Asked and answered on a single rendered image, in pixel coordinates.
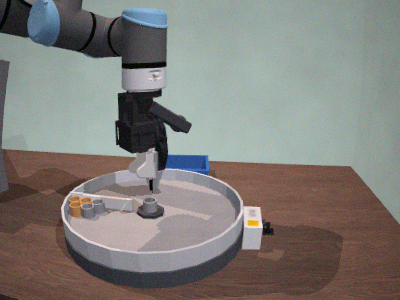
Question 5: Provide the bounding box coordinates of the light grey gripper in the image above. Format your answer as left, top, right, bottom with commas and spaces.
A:
115, 89, 168, 193

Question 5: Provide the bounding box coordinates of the bronze bushing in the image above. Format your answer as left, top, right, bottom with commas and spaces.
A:
69, 196, 81, 204
80, 197, 92, 204
69, 202, 82, 217

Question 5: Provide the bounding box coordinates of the grey metal bushing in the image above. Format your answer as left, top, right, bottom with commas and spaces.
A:
81, 203, 95, 219
143, 197, 157, 213
91, 199, 105, 214

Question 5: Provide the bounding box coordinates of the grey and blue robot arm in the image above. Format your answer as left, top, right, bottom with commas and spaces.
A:
0, 0, 192, 133

